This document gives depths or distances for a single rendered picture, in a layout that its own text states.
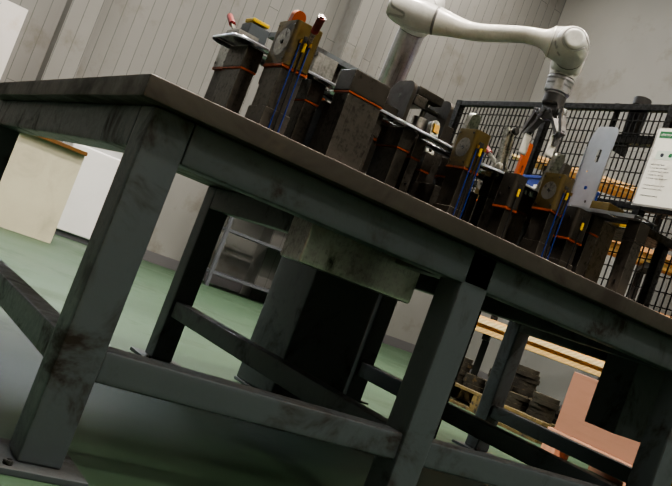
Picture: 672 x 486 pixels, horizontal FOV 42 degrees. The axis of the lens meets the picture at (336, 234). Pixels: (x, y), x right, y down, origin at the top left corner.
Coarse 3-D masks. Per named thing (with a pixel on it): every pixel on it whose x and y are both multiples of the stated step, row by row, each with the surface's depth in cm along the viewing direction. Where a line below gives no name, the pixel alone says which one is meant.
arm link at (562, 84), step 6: (552, 78) 292; (558, 78) 291; (564, 78) 291; (570, 78) 292; (546, 84) 294; (552, 84) 292; (558, 84) 291; (564, 84) 291; (570, 84) 292; (546, 90) 296; (552, 90) 293; (558, 90) 291; (564, 90) 291; (570, 90) 293
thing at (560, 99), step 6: (546, 96) 293; (552, 96) 292; (558, 96) 291; (564, 96) 293; (546, 102) 294; (552, 102) 292; (558, 102) 291; (564, 102) 293; (540, 108) 297; (546, 108) 295; (552, 108) 293; (558, 108) 291; (546, 114) 294; (558, 114) 292; (546, 120) 296
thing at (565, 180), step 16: (544, 176) 274; (560, 176) 269; (544, 192) 272; (560, 192) 268; (544, 208) 270; (560, 208) 269; (544, 224) 268; (560, 224) 269; (528, 240) 271; (544, 240) 269; (544, 256) 268
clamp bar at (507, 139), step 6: (504, 132) 307; (510, 132) 306; (516, 132) 305; (504, 138) 306; (510, 138) 308; (504, 144) 305; (510, 144) 307; (504, 150) 306; (510, 150) 307; (498, 156) 305; (504, 156) 306; (504, 162) 306; (504, 168) 305
